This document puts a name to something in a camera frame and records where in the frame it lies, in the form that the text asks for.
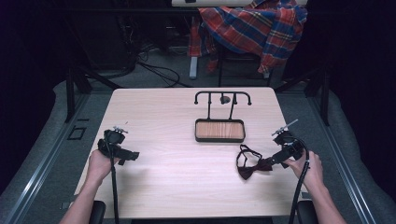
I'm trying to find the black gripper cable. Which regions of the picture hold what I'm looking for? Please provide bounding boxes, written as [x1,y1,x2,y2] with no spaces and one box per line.
[287,138,311,224]
[106,139,121,224]

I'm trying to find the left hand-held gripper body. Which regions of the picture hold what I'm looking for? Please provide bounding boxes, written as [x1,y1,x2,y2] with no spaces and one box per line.
[97,125,129,159]

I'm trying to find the red blue plaid shirt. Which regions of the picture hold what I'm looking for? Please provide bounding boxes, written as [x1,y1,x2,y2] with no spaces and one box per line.
[188,0,309,75]

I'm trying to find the person's right hand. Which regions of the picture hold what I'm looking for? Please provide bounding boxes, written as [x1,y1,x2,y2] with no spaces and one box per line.
[283,150,325,189]

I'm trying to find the aluminium rail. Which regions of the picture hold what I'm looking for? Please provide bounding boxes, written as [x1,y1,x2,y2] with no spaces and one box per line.
[2,92,92,224]
[305,95,378,224]

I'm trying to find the black armrest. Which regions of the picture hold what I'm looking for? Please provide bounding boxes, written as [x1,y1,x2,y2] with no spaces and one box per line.
[296,200,319,224]
[89,200,107,224]

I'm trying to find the black chair frame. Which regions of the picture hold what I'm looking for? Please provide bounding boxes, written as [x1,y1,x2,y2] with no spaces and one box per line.
[217,43,273,89]

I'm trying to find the black metal stand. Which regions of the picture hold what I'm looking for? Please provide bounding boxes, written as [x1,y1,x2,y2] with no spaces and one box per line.
[274,65,332,127]
[64,65,123,124]

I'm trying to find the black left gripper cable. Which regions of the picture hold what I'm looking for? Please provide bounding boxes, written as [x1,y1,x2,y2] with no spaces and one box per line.
[106,139,121,224]

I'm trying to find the black floor cables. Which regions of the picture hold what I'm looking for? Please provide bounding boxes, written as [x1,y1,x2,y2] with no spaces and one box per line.
[102,43,191,89]

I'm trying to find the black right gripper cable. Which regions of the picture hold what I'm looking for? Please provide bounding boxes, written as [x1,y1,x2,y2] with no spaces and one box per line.
[287,138,311,224]

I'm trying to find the dark maroon bow tie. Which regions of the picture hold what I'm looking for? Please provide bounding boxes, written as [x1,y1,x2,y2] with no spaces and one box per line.
[235,144,275,181]

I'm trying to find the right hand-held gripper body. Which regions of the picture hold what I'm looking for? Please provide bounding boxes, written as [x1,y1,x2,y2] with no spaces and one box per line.
[271,119,307,166]

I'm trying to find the black rack with wooden tray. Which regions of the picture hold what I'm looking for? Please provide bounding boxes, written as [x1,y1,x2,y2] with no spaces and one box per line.
[193,90,253,144]

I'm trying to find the person's left hand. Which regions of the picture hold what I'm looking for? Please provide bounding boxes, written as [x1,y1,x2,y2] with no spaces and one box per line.
[88,149,121,185]

